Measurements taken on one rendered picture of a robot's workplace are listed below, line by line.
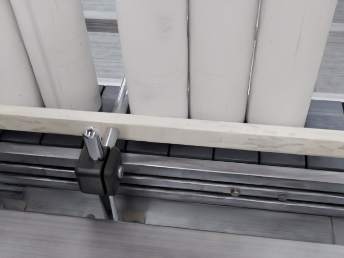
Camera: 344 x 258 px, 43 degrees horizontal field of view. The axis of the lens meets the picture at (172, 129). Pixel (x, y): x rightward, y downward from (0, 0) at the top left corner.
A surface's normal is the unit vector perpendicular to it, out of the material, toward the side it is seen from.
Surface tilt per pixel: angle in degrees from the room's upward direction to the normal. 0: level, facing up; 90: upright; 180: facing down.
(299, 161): 0
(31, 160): 90
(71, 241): 0
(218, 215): 0
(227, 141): 90
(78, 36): 90
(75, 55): 90
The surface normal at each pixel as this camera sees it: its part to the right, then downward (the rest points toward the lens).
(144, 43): -0.20, 0.71
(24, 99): 0.65, 0.53
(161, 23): 0.32, 0.68
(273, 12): -0.75, 0.50
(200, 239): -0.04, -0.69
